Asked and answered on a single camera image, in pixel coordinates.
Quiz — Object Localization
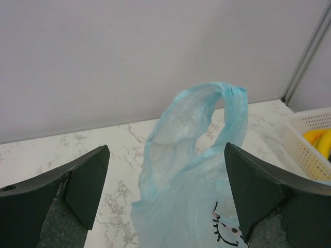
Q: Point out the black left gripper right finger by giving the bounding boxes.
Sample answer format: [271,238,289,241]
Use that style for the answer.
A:
[224,143,330,247]

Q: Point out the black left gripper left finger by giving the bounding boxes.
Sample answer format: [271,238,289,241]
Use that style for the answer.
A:
[1,145,110,247]

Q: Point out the white plastic fruit basket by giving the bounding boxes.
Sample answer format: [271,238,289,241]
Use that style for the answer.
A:
[275,107,330,182]

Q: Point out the light blue plastic bag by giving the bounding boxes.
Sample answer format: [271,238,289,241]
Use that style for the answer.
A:
[131,82,248,247]

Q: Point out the yellow fake banana bunch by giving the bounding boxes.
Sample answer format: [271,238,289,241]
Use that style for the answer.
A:
[303,129,330,159]

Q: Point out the right aluminium corner post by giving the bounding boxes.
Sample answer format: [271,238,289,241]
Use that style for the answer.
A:
[280,1,330,106]

